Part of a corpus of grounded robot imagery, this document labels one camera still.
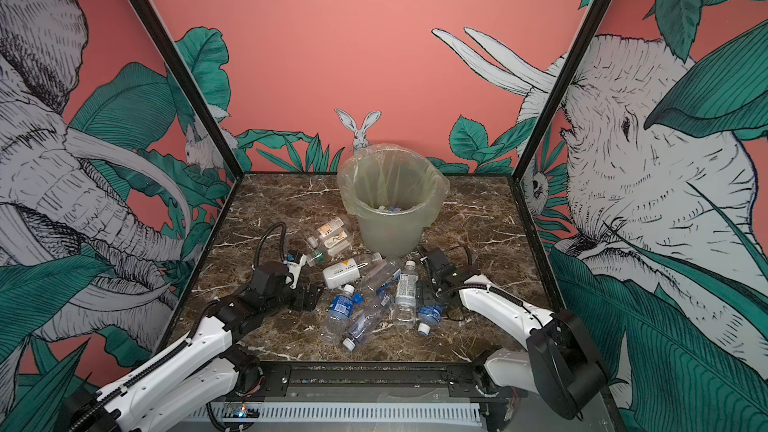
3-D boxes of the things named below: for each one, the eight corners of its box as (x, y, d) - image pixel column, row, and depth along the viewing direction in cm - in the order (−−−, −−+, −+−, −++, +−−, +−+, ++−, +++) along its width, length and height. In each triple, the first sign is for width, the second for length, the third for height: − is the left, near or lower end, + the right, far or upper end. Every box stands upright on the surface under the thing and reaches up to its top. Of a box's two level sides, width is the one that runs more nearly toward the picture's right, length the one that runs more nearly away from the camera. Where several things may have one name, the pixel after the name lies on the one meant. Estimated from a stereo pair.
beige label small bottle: (334, 262, 97) (331, 253, 93) (326, 250, 100) (323, 241, 96) (354, 250, 100) (352, 241, 96) (346, 239, 103) (344, 230, 99)
